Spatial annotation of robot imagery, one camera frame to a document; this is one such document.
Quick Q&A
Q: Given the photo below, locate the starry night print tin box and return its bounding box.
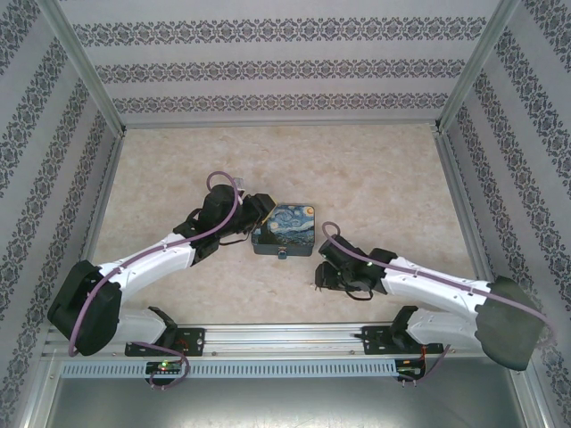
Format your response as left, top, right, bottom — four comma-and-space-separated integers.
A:
250, 203, 319, 259

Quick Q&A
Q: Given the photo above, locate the right small circuit board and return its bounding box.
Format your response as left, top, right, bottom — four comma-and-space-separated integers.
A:
397, 359, 427, 380

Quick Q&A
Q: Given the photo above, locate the small circuit board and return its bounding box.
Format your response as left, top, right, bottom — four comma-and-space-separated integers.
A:
397, 359, 427, 380
145, 361, 185, 378

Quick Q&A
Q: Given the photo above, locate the grey metal panel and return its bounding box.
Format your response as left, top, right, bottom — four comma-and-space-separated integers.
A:
42, 376, 532, 428

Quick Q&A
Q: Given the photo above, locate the left small circuit board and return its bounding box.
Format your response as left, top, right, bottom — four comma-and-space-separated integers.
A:
145, 361, 185, 378

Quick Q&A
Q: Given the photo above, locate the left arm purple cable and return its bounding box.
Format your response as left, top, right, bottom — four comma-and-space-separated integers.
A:
67, 170, 241, 390

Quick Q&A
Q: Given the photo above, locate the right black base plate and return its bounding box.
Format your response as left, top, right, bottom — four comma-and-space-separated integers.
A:
361, 325, 445, 357

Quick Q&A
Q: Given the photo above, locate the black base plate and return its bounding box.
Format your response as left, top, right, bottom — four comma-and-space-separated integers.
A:
124, 327, 207, 358
361, 325, 445, 357

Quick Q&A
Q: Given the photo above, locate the wide aluminium mounting rail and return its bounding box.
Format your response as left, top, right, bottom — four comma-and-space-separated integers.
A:
44, 323, 527, 358

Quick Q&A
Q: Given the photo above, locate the grey slotted cable duct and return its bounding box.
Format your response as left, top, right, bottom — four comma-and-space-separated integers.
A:
60, 359, 398, 379

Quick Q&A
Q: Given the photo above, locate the aluminium frame rail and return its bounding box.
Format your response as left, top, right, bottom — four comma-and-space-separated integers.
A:
78, 131, 126, 268
435, 131, 497, 281

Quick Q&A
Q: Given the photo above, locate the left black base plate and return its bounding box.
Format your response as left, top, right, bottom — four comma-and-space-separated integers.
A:
124, 327, 207, 358

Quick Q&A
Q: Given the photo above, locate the aluminium frame post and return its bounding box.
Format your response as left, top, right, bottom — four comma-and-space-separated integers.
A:
44, 0, 128, 135
434, 0, 523, 133

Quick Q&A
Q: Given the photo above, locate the aluminium frame beam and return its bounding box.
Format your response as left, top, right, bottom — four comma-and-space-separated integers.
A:
508, 351, 557, 428
17, 351, 59, 428

